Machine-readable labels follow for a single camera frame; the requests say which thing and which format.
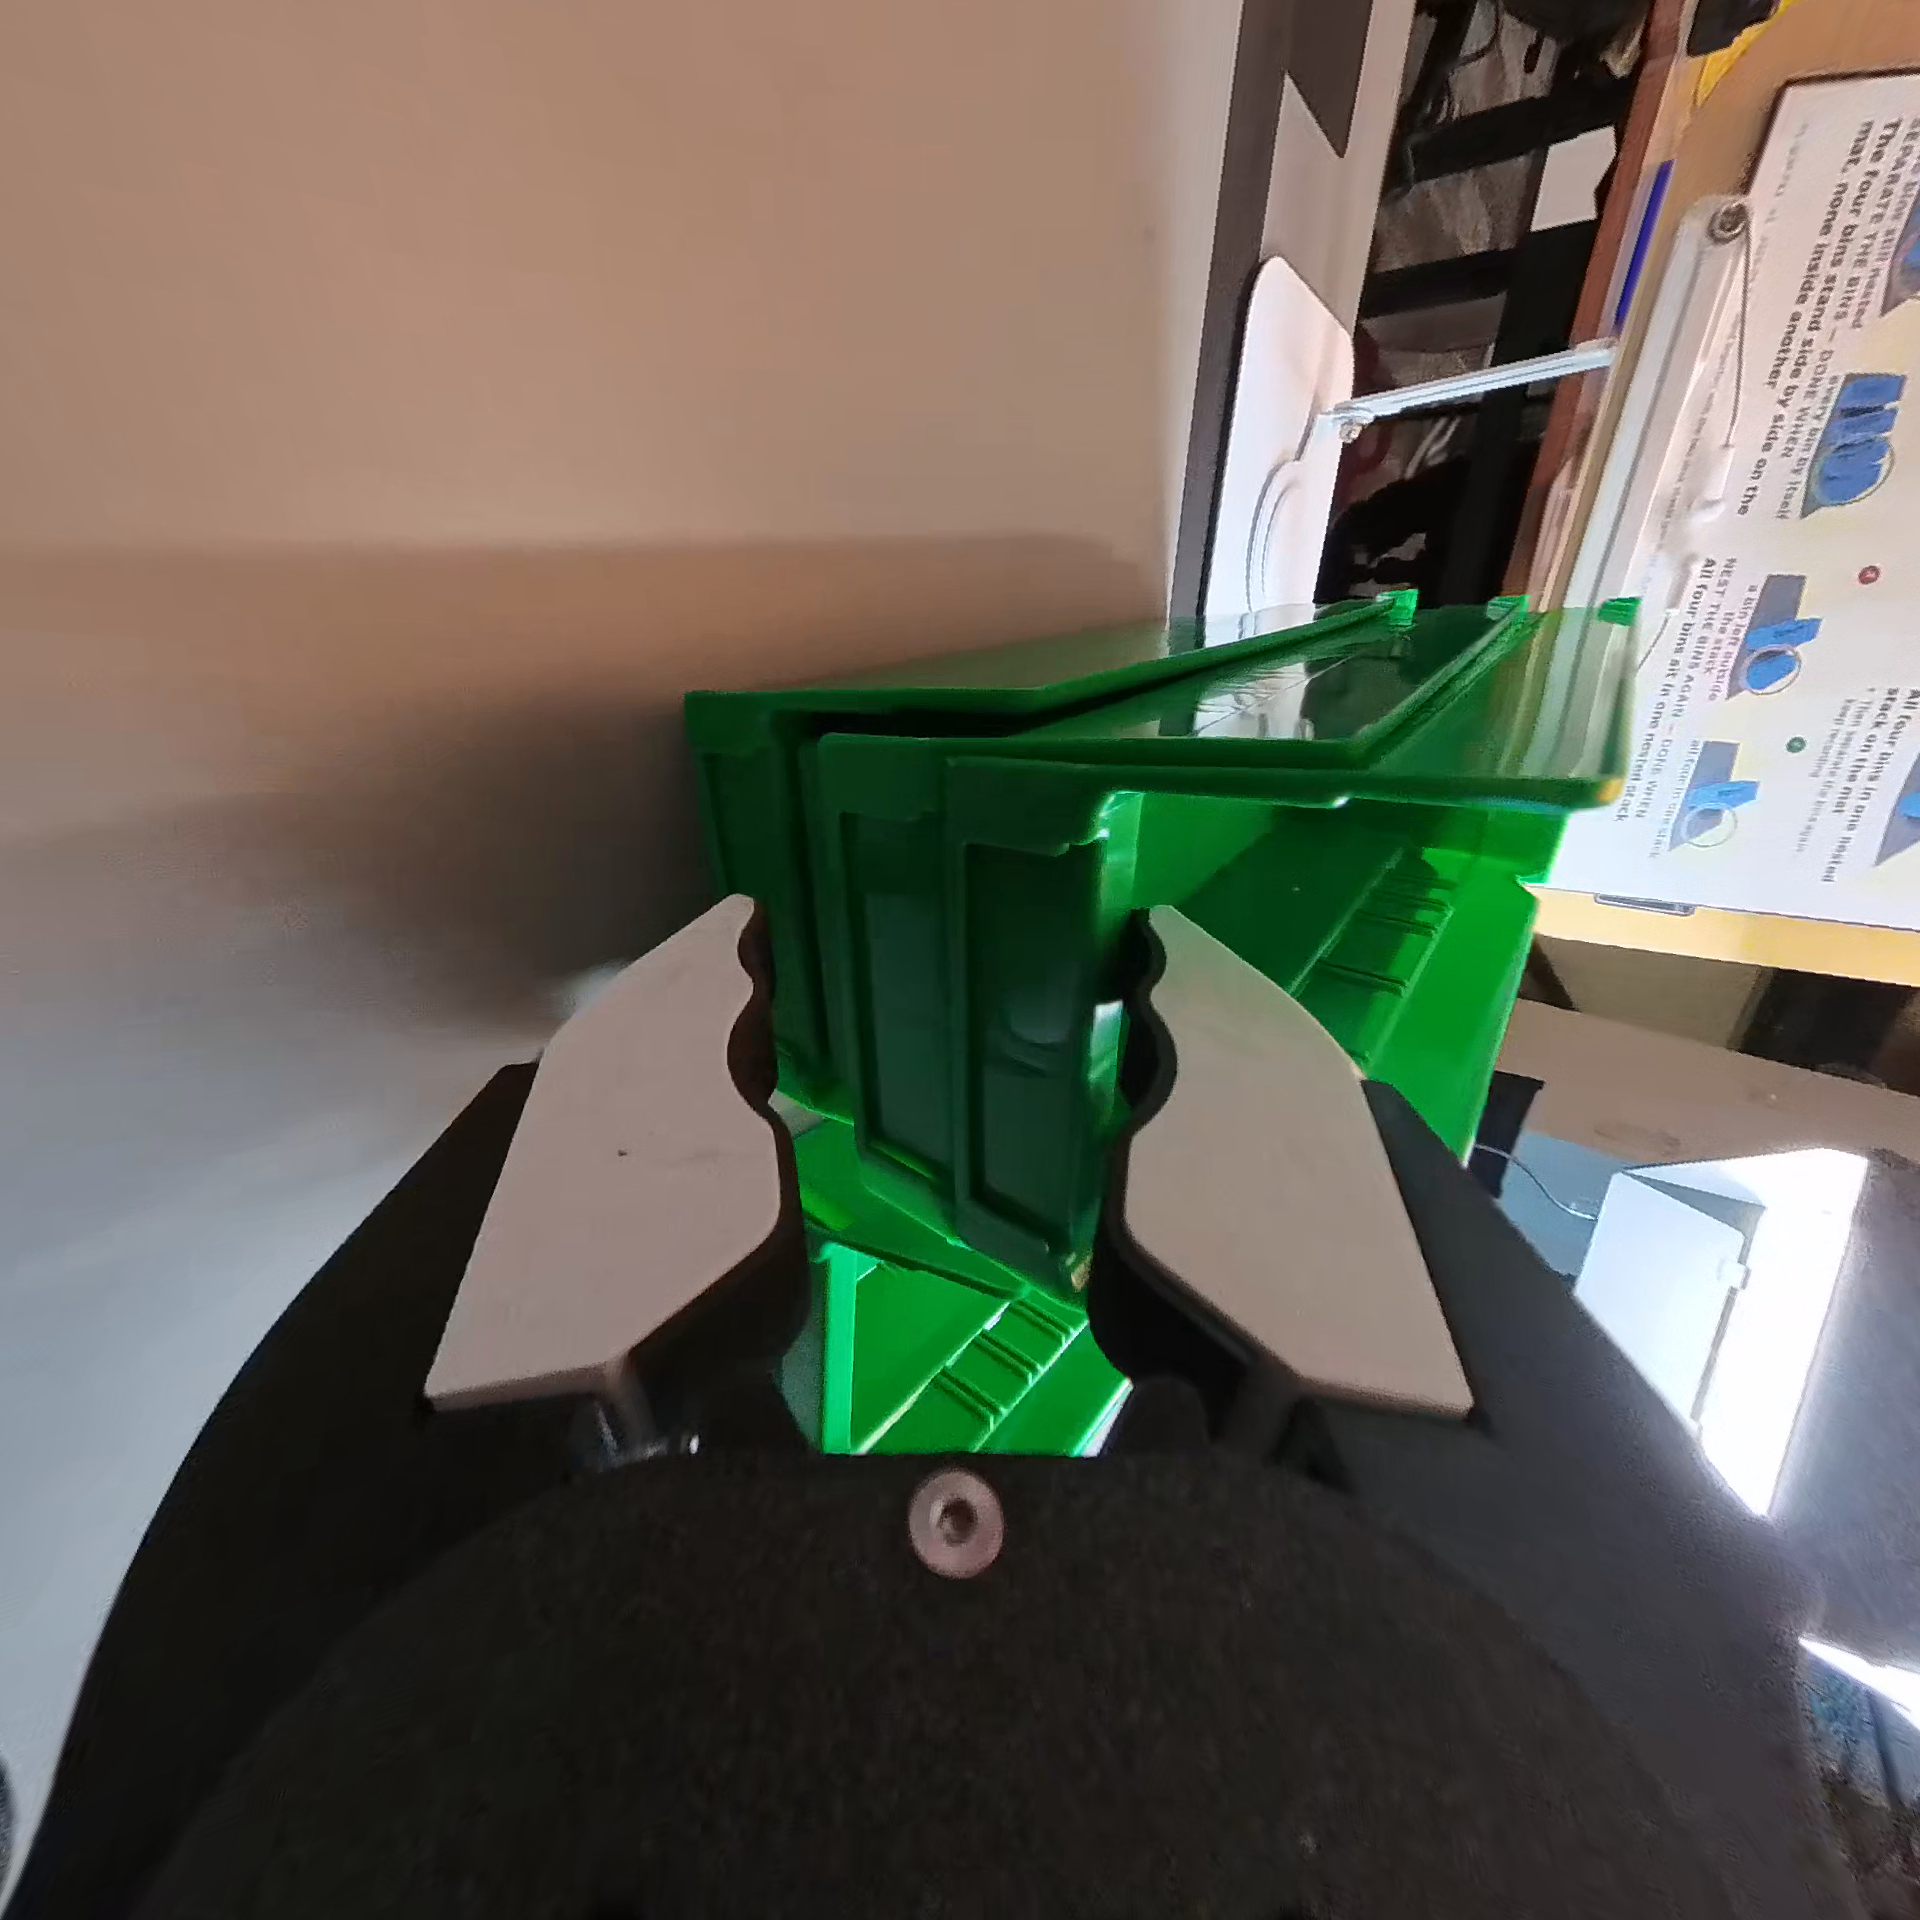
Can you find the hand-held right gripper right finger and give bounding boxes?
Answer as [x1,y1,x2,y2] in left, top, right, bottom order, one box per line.
[1088,905,1475,1469]

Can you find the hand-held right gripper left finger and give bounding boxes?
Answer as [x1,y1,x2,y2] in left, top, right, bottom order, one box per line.
[424,895,812,1450]

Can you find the green plastic bin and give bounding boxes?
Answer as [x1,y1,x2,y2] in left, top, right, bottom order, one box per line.
[682,592,1420,1120]
[800,595,1536,1291]
[807,600,1641,1460]

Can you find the instruction sheet on board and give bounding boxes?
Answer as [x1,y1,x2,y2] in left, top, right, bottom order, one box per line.
[1500,0,1920,992]

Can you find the printed instruction sheet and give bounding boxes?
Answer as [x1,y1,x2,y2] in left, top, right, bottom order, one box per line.
[1559,59,1920,932]

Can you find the white stand rod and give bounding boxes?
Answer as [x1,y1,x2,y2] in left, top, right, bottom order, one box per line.
[1334,344,1626,441]

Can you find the white page holder bar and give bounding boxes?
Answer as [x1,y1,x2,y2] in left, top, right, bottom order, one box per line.
[1559,195,1758,633]

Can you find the blue storage box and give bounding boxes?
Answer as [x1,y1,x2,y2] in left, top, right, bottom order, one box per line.
[1608,157,1681,329]

